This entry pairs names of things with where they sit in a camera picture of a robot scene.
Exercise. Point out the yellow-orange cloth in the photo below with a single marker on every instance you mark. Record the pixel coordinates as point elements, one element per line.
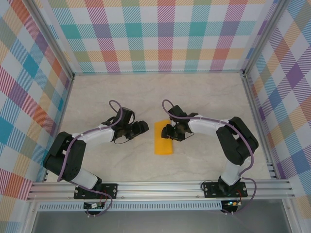
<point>162,148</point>

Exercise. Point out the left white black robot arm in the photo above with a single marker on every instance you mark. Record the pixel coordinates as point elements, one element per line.
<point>75,170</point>

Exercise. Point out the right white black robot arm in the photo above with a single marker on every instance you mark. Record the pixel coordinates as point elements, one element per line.
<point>233,145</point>

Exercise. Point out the small black circuit board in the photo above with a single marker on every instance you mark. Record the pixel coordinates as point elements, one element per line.
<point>93,206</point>

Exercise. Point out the grey metal panel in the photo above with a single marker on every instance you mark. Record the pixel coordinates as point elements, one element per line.
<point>158,222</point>

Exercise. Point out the small circuit board green light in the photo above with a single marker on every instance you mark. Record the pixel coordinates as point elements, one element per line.
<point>232,204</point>

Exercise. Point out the wide aluminium mounting rail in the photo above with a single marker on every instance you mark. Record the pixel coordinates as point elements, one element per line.
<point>158,190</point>

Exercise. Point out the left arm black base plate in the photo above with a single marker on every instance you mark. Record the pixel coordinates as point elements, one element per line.
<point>110,190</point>

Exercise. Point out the aluminium table edge rail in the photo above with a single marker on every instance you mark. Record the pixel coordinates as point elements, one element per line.
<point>253,102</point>
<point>63,106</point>

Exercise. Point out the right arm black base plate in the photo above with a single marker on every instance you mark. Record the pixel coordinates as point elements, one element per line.
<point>210,190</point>

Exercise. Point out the aluminium frame post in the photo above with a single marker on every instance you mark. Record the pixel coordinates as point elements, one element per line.
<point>51,36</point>
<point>264,36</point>

